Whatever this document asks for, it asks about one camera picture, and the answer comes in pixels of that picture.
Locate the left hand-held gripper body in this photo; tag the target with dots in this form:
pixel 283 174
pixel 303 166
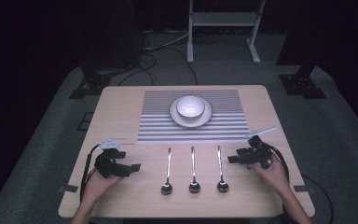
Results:
pixel 105 163

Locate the grey tape strip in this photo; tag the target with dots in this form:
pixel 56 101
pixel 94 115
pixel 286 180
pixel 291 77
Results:
pixel 301 188
pixel 67 188

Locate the person's right hand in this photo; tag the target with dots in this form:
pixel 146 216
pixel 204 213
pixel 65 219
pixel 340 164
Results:
pixel 272 174

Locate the metal spoon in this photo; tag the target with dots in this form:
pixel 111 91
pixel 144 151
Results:
pixel 194 186
pixel 223 186
pixel 167 187

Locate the dark floor tape square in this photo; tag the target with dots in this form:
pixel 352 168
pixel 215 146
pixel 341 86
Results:
pixel 85 121

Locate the white bowl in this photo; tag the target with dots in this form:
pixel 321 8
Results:
pixel 190 107

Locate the grey striped placemat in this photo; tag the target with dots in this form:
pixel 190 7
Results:
pixel 155 124

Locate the white metal stand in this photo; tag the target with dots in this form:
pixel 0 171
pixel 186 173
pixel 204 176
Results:
pixel 222 18

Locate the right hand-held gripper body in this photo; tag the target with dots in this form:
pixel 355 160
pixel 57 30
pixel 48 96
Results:
pixel 259 152

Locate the black stand with base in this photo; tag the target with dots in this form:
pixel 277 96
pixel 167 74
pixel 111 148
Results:
pixel 90 82
pixel 303 84

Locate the person's left hand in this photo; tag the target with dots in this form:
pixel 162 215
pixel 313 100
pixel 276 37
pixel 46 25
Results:
pixel 98 186

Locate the white round plate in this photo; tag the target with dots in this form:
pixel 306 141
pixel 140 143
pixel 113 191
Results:
pixel 175 116

